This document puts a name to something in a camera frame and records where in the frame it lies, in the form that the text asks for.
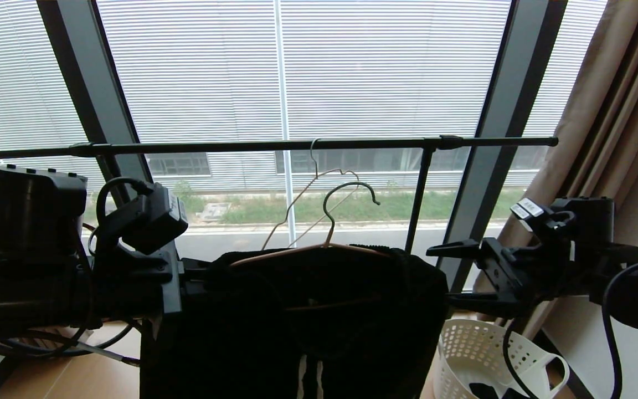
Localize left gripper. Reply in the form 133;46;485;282
91;244;186;329

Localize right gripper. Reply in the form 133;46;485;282
426;237;592;319

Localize black garment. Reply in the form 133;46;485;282
467;381;531;399

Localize pink clothes hanger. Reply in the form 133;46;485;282
229;181;393;312
261;139;361;251

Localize black shorts with white cord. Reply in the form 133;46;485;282
141;244;450;399

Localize white laundry basket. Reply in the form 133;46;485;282
433;319;570;399

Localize black clothes rack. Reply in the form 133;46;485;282
0;135;559;257

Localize window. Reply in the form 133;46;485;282
0;0;610;294

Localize brown curtain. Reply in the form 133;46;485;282
474;0;638;340

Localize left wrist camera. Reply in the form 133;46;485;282
95;177;189;257

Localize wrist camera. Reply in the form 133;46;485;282
510;198;575;248
95;177;189;257

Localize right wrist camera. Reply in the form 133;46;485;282
510;198;575;248

